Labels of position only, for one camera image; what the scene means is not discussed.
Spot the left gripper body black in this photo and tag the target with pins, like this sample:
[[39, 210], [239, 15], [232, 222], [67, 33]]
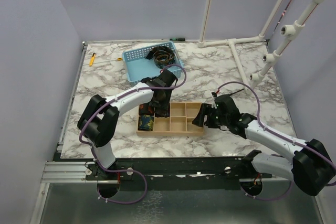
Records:
[[167, 90]]

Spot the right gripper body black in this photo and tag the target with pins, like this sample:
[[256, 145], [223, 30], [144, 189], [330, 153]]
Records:
[[216, 119]]

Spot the brown blue floral tie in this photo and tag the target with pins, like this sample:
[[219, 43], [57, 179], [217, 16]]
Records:
[[162, 109]]

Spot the wooden compartment tray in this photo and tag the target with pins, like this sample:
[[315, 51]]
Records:
[[179, 123]]

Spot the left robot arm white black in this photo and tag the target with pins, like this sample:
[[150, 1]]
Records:
[[99, 120]]

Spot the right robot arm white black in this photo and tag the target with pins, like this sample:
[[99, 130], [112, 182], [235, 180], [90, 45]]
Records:
[[306, 163]]

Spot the rolled dark red-leaf tie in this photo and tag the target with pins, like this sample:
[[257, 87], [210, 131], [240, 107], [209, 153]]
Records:
[[146, 109]]

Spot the rolled blue yellow-leaf tie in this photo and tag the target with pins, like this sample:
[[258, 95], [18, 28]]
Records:
[[146, 123]]

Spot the blue perforated plastic basket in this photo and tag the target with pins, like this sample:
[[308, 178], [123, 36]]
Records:
[[137, 67]]

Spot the rolled black orange tie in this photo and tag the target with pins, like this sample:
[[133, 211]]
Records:
[[162, 56]]

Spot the green black marker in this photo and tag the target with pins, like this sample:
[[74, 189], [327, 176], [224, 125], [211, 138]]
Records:
[[177, 39]]

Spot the small yellow utility knife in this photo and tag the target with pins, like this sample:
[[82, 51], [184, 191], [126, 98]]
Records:
[[92, 59]]

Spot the white PVC pipe rack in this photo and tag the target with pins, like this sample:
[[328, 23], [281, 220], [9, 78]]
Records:
[[289, 33]]

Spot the black mounting rail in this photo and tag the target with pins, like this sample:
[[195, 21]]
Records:
[[187, 173]]

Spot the white PVC pipe frame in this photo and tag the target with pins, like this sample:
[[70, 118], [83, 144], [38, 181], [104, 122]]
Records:
[[202, 43]]

